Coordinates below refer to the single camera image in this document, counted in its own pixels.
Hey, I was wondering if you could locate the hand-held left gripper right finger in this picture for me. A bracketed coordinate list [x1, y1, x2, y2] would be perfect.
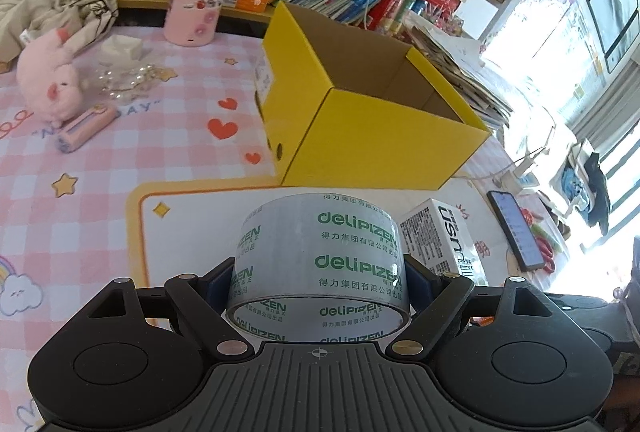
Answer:
[387, 256, 557, 359]

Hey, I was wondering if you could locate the colourful trinket pile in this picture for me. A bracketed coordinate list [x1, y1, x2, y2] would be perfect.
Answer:
[420, 2, 466, 36]

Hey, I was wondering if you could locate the pink checkered desktop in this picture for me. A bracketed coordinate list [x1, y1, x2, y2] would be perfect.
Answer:
[0, 20, 640, 413]

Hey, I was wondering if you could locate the black framed picture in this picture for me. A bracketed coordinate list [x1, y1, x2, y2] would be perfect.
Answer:
[585, 0, 640, 73]

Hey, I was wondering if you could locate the pink plush toy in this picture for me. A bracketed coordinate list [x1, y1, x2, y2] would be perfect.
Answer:
[17, 26, 83, 128]

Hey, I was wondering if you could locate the clear packing tape roll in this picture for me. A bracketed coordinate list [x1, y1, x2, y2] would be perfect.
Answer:
[225, 193, 412, 345]

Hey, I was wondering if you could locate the yellow cardboard box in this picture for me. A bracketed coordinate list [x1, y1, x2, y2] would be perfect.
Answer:
[254, 0, 492, 191]

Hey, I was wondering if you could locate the stack of papers and booklets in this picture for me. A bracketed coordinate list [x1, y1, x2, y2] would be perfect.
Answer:
[400, 10, 516, 133]

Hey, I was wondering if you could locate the green pen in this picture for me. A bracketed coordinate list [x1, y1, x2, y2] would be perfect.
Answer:
[530, 222, 561, 243]

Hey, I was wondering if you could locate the black smartphone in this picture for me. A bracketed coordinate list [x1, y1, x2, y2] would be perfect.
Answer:
[487, 189, 546, 272]

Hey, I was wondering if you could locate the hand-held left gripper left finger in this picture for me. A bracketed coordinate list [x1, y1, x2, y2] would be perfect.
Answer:
[82, 258, 255, 359]

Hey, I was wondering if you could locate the pink grey roller stamp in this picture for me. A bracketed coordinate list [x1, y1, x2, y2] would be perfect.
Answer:
[56, 106, 116, 154]

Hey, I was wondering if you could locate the dark blue clothing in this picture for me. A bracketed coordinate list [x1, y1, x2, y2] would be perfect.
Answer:
[552, 152, 613, 228]

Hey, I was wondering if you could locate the pearl bead string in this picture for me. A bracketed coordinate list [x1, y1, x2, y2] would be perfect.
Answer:
[82, 62, 178, 100]

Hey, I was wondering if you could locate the white orange toothpaste box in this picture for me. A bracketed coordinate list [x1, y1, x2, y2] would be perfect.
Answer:
[399, 198, 488, 287]

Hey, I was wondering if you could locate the cream tissue pack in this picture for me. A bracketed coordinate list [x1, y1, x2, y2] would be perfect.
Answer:
[97, 37, 143, 62]

